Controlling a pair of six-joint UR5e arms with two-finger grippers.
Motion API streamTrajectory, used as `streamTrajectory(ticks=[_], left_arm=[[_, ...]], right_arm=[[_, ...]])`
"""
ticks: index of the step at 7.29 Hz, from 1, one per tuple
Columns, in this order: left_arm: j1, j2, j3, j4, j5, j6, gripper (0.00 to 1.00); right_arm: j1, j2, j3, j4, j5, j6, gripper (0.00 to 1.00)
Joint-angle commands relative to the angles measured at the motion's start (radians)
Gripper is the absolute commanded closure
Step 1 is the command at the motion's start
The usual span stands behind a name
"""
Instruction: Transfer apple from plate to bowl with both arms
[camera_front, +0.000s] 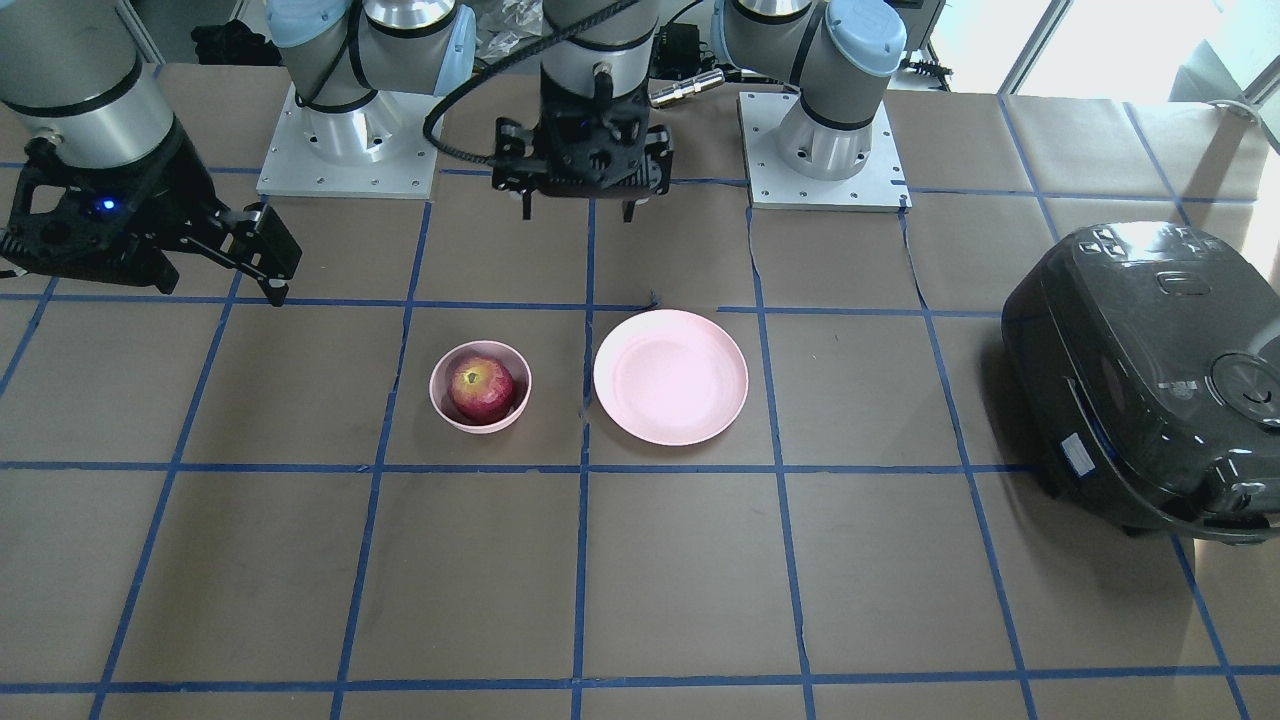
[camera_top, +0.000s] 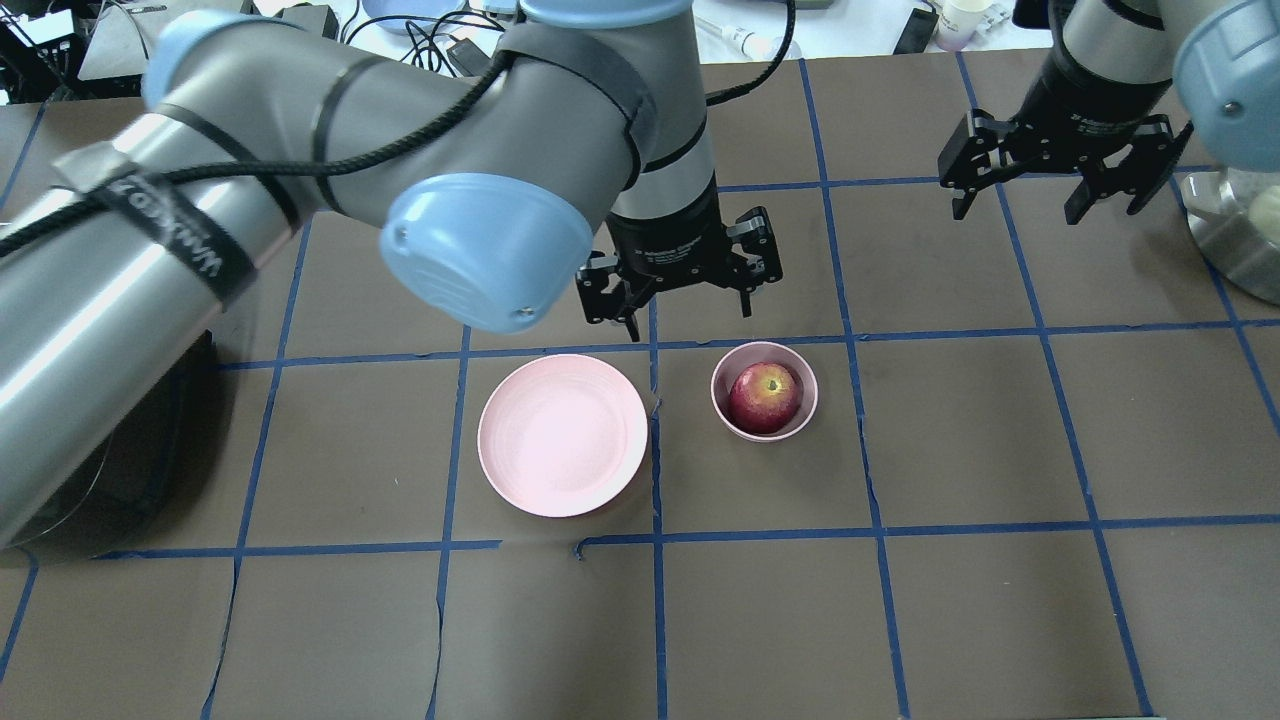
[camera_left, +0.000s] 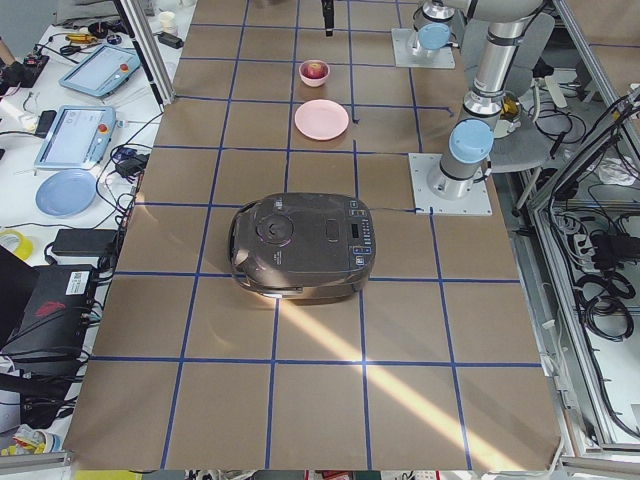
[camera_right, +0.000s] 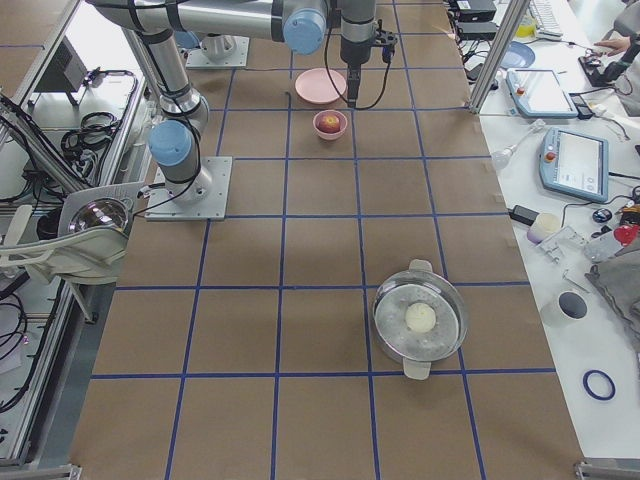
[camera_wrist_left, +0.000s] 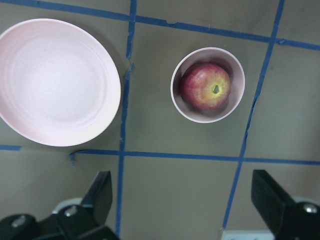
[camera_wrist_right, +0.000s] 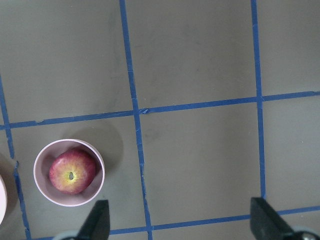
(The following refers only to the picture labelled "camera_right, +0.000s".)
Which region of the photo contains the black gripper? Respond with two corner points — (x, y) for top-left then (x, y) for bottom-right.
(340, 19), (397, 106)

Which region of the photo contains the red apple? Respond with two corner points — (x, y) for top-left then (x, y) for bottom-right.
(317, 114), (341, 134)

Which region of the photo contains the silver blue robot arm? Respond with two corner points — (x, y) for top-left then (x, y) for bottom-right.
(92, 1), (396, 215)

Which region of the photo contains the pink plate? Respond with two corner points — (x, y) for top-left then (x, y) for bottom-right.
(294, 68), (347, 105)

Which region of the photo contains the pink bowl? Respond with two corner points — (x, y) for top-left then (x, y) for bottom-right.
(312, 110), (348, 141)

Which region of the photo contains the light blue plate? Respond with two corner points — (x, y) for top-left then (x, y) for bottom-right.
(501, 41), (536, 69)

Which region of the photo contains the shiny steel bowl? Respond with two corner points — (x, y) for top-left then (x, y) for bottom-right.
(67, 197), (129, 233)

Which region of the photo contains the upper teach pendant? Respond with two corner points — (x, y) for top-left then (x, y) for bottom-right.
(506, 68), (578, 119)

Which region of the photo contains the teach pendant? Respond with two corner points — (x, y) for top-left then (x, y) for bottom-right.
(539, 128), (609, 204)
(506, 68), (578, 119)

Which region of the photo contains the black power adapter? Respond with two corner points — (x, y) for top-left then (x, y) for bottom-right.
(508, 205), (539, 227)

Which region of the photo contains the lower teach pendant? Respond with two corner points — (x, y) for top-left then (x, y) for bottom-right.
(539, 128), (609, 204)

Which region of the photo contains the steel steamer pot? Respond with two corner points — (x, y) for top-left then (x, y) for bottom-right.
(371, 259), (469, 380)

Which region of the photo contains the white steamed bun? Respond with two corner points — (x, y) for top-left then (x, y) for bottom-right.
(405, 302), (437, 333)

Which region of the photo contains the grey office chair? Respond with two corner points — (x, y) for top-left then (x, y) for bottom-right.
(1, 181), (143, 284)

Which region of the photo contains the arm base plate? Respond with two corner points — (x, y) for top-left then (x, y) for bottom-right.
(144, 156), (233, 221)
(186, 35), (250, 70)

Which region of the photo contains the blue tape ring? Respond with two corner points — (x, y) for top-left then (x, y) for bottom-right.
(582, 368), (617, 401)

